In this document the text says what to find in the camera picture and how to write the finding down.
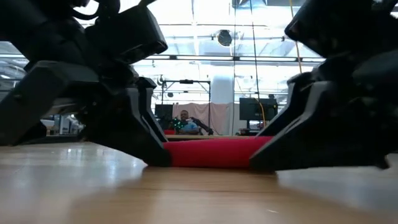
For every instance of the person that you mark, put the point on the person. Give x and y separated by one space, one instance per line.
185 116

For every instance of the small black monitor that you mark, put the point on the small black monitor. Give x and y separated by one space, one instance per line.
163 112

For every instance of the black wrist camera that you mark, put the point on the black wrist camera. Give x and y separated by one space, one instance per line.
335 25
124 31

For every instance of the red towel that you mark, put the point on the red towel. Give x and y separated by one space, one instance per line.
214 152

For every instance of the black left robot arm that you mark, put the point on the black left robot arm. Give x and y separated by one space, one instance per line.
31 25

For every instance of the robot arm with green lights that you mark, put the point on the robot arm with green lights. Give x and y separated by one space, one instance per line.
203 126

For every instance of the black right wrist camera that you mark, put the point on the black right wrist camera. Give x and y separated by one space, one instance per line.
335 25

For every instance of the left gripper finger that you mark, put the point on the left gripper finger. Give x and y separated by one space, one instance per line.
121 124
148 99

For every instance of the pink curtain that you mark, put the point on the pink curtain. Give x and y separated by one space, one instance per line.
217 118

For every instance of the black stand frame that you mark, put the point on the black stand frame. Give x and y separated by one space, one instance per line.
186 81

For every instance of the red bucket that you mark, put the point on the red bucket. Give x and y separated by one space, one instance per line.
169 132

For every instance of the black aluminium table frame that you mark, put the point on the black aluminium table frame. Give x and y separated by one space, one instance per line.
62 138

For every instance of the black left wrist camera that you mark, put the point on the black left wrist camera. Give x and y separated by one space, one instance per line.
124 31

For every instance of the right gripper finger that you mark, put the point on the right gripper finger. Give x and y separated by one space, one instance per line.
311 140
295 99

